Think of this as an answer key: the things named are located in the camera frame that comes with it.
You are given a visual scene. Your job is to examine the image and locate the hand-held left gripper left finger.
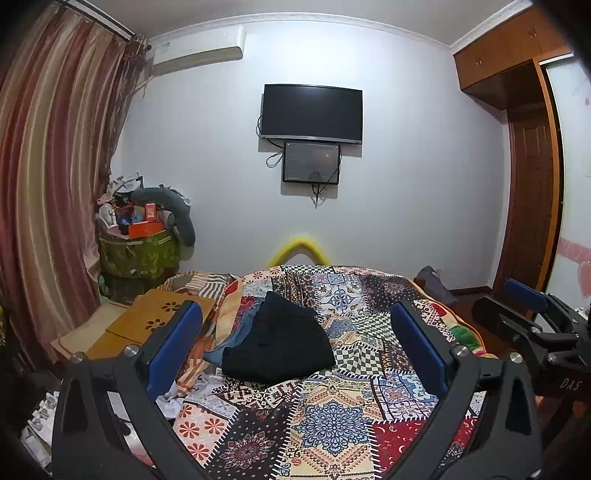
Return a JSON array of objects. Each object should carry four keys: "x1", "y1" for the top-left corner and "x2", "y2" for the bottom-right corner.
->
[{"x1": 51, "y1": 300, "x2": 206, "y2": 480}]

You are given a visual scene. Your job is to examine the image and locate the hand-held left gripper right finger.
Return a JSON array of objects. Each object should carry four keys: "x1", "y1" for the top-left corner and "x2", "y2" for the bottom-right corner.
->
[{"x1": 390, "y1": 301, "x2": 543, "y2": 480}]

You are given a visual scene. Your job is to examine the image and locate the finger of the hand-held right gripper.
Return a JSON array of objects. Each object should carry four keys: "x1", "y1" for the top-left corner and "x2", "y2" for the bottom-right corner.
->
[
  {"x1": 471, "y1": 296, "x2": 543, "y2": 343},
  {"x1": 503, "y1": 278, "x2": 550, "y2": 319}
]

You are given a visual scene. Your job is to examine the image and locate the black pants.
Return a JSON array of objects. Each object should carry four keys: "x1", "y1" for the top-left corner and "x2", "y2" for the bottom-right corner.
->
[{"x1": 240, "y1": 292, "x2": 336, "y2": 370}]

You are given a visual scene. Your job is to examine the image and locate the blue jeans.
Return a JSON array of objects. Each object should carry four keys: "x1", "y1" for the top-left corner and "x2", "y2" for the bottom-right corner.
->
[{"x1": 203, "y1": 307, "x2": 269, "y2": 367}]

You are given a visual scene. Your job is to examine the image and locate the white clothes pile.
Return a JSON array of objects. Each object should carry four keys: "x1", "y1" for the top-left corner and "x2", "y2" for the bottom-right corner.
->
[{"x1": 21, "y1": 371, "x2": 227, "y2": 467}]

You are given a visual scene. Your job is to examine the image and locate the wooden board with flower cutouts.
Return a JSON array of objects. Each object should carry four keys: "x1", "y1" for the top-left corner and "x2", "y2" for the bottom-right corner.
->
[{"x1": 85, "y1": 293, "x2": 218, "y2": 361}]

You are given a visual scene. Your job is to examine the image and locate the dark grey cloth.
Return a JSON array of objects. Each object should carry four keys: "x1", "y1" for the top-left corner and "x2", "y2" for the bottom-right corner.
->
[{"x1": 414, "y1": 265, "x2": 459, "y2": 305}]

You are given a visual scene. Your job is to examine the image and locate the striped beige cloth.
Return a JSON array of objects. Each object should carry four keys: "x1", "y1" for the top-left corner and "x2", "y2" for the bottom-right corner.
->
[{"x1": 161, "y1": 271, "x2": 241, "y2": 301}]

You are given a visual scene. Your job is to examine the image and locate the brown wooden door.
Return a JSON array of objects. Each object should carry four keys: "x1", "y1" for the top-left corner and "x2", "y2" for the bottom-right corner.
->
[{"x1": 492, "y1": 108, "x2": 561, "y2": 305}]

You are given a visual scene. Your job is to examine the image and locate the green patterned storage bag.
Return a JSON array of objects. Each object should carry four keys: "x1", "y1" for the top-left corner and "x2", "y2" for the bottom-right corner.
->
[{"x1": 98, "y1": 228, "x2": 181, "y2": 280}]

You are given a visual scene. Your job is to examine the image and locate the patchwork printed blanket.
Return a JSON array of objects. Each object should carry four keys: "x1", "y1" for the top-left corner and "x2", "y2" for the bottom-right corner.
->
[{"x1": 173, "y1": 264, "x2": 490, "y2": 480}]

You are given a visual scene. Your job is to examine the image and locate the white wardrobe door pink decals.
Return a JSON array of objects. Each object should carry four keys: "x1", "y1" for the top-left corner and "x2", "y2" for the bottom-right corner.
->
[{"x1": 540, "y1": 58, "x2": 591, "y2": 319}]

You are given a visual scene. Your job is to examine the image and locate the orange box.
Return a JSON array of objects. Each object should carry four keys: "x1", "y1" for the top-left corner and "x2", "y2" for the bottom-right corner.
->
[{"x1": 127, "y1": 222, "x2": 164, "y2": 239}]

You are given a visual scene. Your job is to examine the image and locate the grey long pillow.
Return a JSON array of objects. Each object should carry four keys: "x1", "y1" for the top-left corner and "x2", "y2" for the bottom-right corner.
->
[{"x1": 130, "y1": 186, "x2": 196, "y2": 247}]

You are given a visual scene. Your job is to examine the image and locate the yellow curved object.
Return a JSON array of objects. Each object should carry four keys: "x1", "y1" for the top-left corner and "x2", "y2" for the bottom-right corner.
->
[{"x1": 267, "y1": 234, "x2": 329, "y2": 268}]

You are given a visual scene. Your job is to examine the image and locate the pile of household clutter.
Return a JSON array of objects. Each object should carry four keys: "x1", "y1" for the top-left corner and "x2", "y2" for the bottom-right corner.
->
[{"x1": 97, "y1": 173, "x2": 145, "y2": 232}]

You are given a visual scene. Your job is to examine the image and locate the small black monitor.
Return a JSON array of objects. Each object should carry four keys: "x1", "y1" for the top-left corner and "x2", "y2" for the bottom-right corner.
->
[{"x1": 283, "y1": 141, "x2": 341, "y2": 184}]

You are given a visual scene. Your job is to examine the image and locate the striped red brown curtain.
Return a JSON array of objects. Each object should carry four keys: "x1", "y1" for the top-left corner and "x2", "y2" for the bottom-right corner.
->
[{"x1": 0, "y1": 4, "x2": 151, "y2": 370}]

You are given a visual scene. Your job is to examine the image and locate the brown wooden overhead cabinet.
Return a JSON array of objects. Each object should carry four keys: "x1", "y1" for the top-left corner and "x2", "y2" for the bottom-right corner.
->
[{"x1": 452, "y1": 7, "x2": 575, "y2": 109}]

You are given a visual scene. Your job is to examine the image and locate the white air conditioner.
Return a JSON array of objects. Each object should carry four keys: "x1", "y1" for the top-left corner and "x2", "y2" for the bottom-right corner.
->
[{"x1": 150, "y1": 25, "x2": 245, "y2": 77}]

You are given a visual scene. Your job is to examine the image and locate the dark curtain rod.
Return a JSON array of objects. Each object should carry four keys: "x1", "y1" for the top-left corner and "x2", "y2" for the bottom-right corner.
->
[{"x1": 65, "y1": 0, "x2": 151, "y2": 49}]

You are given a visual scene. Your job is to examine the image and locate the black wall television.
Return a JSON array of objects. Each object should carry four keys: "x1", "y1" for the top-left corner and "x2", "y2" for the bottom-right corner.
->
[{"x1": 259, "y1": 84, "x2": 364, "y2": 145}]

